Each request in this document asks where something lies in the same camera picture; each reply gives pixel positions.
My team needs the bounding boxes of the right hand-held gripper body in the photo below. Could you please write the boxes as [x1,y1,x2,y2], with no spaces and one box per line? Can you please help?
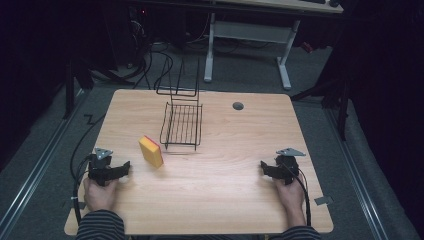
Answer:
[268,147,307,186]

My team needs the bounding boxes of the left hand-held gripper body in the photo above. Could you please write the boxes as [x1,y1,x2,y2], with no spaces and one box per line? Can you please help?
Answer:
[87,147,122,187]

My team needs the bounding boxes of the yellow sponge with red side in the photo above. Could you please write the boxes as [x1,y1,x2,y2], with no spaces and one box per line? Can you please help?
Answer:
[138,135,165,169]

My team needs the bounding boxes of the black wire rack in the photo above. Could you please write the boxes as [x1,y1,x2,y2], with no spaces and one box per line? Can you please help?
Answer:
[155,57,204,153]

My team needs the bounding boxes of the person's left hand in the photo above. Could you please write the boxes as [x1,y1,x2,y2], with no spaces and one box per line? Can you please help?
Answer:
[82,177,120,212]

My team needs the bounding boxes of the person's right hand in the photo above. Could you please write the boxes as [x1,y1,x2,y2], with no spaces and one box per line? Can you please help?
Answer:
[272,175,307,228]

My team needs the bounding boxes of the grey tape piece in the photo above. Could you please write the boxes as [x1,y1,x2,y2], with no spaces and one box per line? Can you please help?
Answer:
[313,195,334,206]

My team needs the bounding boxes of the black tripod stand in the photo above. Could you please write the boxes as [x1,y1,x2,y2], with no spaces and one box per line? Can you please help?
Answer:
[290,76,351,142]

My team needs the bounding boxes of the white-legged desk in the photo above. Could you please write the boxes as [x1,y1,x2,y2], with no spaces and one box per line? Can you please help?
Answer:
[133,0,344,91]

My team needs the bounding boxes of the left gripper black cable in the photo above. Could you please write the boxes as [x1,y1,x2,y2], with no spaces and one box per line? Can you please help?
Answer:
[69,113,107,226]

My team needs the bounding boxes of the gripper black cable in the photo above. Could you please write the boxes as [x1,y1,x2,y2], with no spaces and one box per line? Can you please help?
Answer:
[69,113,107,226]
[287,166,312,227]

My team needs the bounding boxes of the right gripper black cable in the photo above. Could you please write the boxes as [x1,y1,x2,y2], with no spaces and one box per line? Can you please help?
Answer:
[287,166,312,227]

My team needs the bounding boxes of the black floor cables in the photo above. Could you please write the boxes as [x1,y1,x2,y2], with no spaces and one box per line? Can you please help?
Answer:
[89,19,214,90]

